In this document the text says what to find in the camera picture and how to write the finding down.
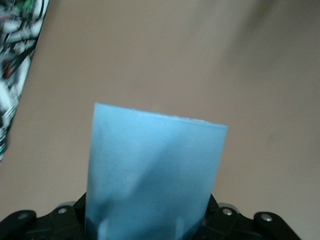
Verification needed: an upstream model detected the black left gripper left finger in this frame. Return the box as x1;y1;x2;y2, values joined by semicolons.
0;193;87;240

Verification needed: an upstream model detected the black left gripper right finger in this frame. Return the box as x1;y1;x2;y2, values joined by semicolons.
183;194;300;240

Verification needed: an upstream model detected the blue plastic cup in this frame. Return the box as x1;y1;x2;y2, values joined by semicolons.
83;101;229;240

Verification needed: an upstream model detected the brown table cover sheet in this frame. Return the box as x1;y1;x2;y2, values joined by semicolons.
0;0;320;240

